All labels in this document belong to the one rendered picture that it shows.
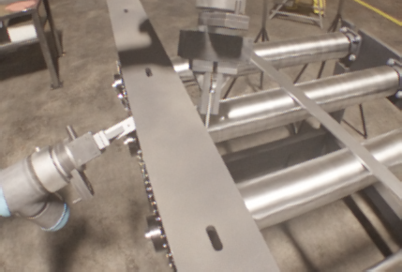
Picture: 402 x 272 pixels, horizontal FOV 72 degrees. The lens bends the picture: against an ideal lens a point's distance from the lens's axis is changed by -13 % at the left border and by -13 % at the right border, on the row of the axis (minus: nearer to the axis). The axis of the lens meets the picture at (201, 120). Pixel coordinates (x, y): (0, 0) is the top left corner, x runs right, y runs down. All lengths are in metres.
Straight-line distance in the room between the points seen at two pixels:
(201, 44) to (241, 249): 0.37
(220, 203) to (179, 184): 0.05
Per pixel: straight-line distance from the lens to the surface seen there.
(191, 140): 0.40
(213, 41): 0.57
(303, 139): 1.67
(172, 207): 0.34
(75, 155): 0.60
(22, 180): 0.65
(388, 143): 0.88
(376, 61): 1.40
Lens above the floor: 1.45
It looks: 40 degrees down
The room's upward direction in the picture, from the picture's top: 2 degrees counter-clockwise
